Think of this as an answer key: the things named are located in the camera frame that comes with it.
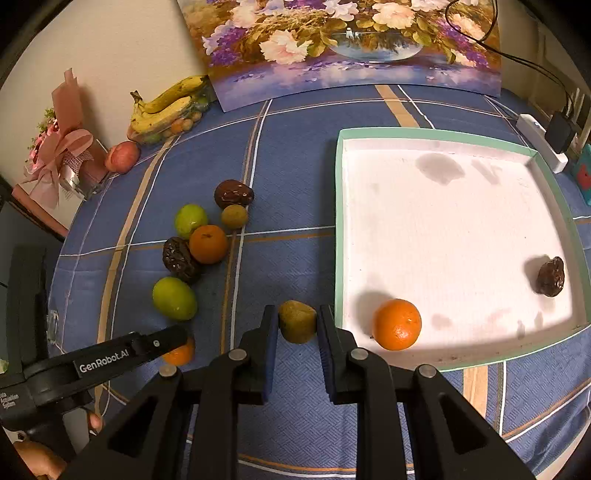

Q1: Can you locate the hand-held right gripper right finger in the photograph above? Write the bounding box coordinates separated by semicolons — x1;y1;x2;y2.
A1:
316;304;536;480

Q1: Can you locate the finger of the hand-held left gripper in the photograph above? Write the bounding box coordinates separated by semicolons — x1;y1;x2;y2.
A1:
69;323;189;383

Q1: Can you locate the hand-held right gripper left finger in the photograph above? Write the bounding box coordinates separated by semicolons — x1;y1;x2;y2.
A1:
60;305;280;480

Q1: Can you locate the orange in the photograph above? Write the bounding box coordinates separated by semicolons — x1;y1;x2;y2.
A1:
372;298;423;352
161;336;196;367
189;224;229;265

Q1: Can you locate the yellow-green kiwi fruit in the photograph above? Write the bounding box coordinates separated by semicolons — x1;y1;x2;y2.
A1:
278;300;318;344

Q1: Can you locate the large green fruit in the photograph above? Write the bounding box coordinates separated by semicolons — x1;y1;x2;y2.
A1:
152;276;198;321

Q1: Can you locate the small green fruit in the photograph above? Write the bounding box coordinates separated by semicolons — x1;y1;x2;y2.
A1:
174;204;209;239

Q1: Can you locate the small round brown fruit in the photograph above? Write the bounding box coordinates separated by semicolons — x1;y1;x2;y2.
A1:
221;204;249;230

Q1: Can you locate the white tray with green rim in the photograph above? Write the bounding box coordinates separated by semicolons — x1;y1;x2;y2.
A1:
335;127;591;373

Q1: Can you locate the person's left hand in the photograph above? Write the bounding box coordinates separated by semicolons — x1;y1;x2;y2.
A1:
14;410;105;480

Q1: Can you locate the blue plaid tablecloth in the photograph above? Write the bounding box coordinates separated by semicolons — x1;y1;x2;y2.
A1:
48;83;591;480

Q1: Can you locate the red apple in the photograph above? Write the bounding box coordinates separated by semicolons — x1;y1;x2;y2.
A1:
105;141;141;174

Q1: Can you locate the clear glass fruit bowl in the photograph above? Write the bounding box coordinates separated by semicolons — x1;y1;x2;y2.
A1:
127;92;218;146

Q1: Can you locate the yellow banana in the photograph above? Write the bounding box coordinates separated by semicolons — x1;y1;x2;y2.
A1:
139;75;211;114
130;92;192;134

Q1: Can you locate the flower painting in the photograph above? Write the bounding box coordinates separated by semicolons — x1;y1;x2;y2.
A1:
177;0;503;113

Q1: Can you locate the white power strip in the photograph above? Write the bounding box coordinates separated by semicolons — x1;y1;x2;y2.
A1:
516;113;568;174

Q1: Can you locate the teal box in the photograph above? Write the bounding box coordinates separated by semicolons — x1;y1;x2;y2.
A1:
571;143;591;208

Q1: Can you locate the black power adapter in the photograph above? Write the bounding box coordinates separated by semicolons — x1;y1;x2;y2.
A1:
547;112;578;154

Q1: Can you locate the black cable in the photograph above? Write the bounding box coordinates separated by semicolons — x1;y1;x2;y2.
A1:
444;0;571;116

